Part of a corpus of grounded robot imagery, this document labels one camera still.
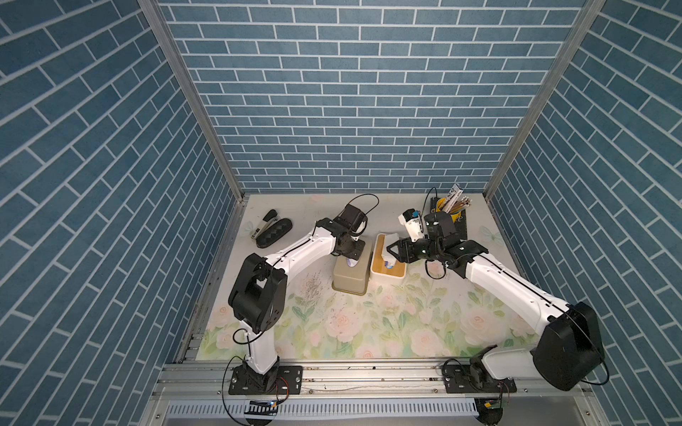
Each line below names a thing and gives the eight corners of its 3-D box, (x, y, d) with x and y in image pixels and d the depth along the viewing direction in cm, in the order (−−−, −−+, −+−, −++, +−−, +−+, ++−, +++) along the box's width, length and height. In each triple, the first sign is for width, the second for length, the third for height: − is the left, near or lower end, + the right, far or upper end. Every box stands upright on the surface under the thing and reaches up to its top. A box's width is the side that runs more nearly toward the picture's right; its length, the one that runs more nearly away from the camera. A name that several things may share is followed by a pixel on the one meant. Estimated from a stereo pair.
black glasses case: (255, 244, 105) (253, 240, 102) (286, 220, 113) (284, 215, 110) (263, 251, 103) (261, 246, 100) (294, 226, 111) (292, 221, 108)
